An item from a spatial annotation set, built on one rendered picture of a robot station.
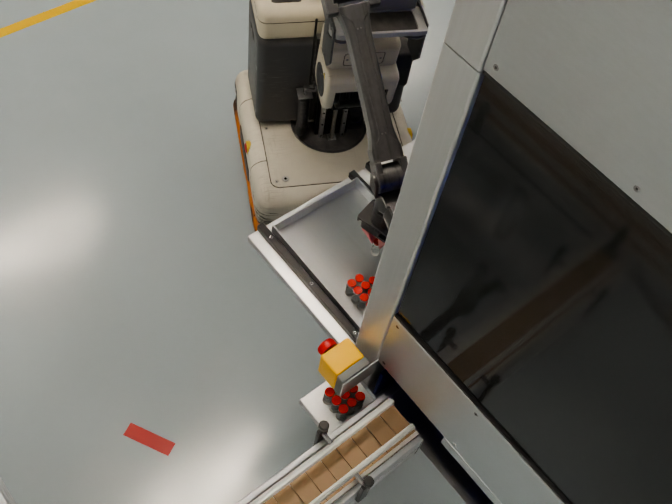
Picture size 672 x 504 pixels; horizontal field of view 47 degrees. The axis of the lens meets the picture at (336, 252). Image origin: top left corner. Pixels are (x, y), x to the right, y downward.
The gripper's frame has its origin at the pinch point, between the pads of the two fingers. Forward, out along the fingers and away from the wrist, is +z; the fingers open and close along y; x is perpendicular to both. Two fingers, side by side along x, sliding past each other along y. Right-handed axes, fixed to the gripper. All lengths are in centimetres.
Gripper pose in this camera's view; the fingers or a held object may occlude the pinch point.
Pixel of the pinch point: (377, 242)
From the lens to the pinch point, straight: 178.5
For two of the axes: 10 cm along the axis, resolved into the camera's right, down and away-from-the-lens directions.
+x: 6.0, -6.4, 4.9
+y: 8.0, 5.5, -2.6
